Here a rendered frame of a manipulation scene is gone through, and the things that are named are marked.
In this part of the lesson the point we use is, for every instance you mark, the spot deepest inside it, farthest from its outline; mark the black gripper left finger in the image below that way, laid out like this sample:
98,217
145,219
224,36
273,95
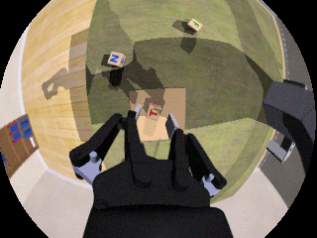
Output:
85,158

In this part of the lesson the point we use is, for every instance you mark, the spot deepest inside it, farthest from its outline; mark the tan square mat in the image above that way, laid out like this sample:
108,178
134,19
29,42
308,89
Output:
171,100

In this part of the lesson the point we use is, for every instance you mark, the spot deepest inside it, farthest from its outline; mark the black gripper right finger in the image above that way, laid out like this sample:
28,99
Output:
199,163

